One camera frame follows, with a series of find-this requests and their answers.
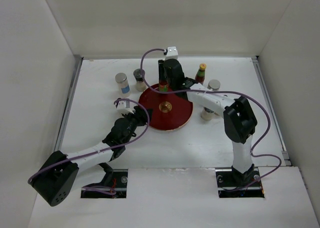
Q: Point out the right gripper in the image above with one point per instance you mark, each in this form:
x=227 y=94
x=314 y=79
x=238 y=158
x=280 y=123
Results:
x=161 y=69

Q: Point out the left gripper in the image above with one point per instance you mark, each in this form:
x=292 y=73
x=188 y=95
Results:
x=139 y=115

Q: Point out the sauce bottle yellow cap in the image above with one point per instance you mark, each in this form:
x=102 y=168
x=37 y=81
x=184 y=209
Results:
x=163 y=86
x=200 y=75

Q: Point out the silver-lid spice jar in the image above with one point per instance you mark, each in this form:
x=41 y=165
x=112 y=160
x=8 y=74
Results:
x=123 y=85
x=214 y=85

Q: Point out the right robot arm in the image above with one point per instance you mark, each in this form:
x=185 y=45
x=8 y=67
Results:
x=238 y=117

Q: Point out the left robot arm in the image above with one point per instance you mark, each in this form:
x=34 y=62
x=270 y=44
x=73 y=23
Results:
x=89 y=169

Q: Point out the red round tray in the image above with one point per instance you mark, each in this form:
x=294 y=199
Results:
x=169 y=112

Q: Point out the back dark-cap grinder jar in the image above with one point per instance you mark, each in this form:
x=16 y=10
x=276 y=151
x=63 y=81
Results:
x=140 y=84

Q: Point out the dark-cap grinder jar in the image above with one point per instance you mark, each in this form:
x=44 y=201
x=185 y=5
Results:
x=208 y=114
x=140 y=84

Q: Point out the right dark-cap grinder jar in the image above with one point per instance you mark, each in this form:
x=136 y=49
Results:
x=208 y=114

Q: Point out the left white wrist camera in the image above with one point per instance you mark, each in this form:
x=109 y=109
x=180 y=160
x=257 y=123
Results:
x=123 y=107

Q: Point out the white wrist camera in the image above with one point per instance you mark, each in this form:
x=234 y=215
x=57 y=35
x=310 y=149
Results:
x=123 y=107
x=171 y=53

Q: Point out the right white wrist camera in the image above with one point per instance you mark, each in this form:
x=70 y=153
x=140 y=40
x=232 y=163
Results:
x=171 y=53

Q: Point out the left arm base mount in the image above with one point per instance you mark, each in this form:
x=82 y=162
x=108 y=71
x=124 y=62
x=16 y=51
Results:
x=112 y=185

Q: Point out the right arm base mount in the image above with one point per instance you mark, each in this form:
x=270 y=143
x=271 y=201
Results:
x=232 y=184

